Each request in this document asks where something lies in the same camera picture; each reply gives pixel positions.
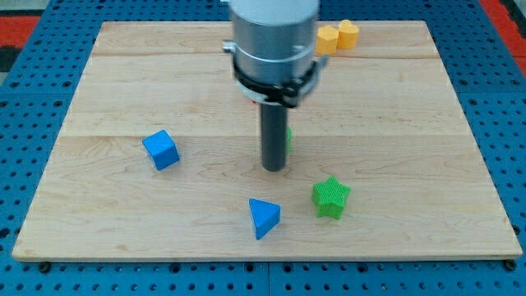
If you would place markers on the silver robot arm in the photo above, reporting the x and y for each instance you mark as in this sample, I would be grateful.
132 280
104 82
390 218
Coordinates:
272 49

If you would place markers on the blue triangle block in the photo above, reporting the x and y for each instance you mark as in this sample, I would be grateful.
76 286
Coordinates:
265 216

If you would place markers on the green star block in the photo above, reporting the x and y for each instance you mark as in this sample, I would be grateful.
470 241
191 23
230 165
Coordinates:
330 198

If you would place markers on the green block behind rod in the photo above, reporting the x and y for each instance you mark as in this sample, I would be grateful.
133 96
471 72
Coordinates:
289 135

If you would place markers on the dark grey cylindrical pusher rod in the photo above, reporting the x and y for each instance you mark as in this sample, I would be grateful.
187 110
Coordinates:
274 123

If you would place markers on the light wooden board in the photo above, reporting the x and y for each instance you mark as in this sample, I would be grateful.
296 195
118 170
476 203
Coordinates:
384 120

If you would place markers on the blue cube block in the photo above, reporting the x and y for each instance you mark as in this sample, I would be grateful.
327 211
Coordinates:
161 149

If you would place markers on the yellow hexagon block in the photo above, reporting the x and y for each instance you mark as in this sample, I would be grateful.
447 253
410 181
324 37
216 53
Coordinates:
327 38

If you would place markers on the yellow heart block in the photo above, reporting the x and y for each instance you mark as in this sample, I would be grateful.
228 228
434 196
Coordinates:
348 35

